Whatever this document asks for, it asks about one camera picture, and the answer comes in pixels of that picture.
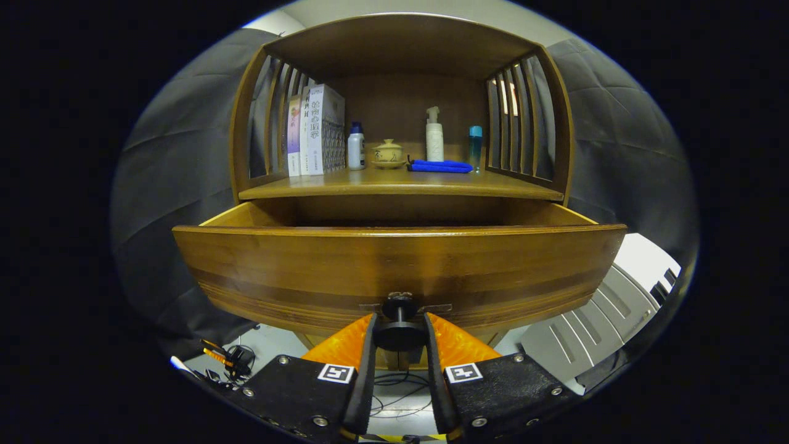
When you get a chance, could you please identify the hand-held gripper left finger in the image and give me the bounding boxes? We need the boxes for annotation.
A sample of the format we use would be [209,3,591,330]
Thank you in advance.
[225,313,378,442]

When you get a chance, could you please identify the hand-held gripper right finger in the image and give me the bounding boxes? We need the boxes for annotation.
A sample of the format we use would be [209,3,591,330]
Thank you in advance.
[423,312,580,442]

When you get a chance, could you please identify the black round drawer knob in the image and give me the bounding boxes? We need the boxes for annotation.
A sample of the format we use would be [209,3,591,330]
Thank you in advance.
[373,293,427,352]

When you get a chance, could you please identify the wooden drawer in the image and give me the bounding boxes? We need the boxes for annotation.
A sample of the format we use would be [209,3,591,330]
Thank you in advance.
[172,200,628,337]

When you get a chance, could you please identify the wooden countertop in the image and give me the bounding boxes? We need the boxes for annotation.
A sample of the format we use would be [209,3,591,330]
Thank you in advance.
[239,166,565,202]

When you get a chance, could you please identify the white filing cabinet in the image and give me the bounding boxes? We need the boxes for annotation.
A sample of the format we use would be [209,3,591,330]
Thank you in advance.
[521,233,682,395]

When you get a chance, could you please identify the wooden cabinet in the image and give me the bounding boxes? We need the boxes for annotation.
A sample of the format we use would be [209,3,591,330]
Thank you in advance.
[229,14,575,371]

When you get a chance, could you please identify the orange black tool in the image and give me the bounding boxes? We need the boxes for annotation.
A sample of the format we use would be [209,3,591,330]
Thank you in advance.
[200,338,256,386]

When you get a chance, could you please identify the blue cloth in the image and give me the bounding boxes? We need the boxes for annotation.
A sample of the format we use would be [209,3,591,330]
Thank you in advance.
[407,159,474,174]

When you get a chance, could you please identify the yellow lidded tea bowl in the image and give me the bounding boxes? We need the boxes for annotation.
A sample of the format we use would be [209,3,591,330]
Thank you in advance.
[372,139,407,170]

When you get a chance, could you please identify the white bottle dark blue cap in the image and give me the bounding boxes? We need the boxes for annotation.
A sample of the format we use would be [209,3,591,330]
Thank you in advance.
[347,121,366,171]

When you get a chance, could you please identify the clear bottle light blue cap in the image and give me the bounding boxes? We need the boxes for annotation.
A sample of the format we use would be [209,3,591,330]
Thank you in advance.
[468,125,484,173]

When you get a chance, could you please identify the white pump bottle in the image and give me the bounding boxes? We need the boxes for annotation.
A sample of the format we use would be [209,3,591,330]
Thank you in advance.
[425,106,444,162]

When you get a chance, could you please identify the white patterned book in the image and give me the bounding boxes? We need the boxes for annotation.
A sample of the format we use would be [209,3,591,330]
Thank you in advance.
[306,84,346,176]

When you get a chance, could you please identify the purple book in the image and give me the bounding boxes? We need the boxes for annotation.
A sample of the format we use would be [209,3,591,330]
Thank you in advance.
[287,94,303,178]

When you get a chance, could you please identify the black floor cables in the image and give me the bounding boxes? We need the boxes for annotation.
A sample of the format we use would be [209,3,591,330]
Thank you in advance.
[370,370,432,420]

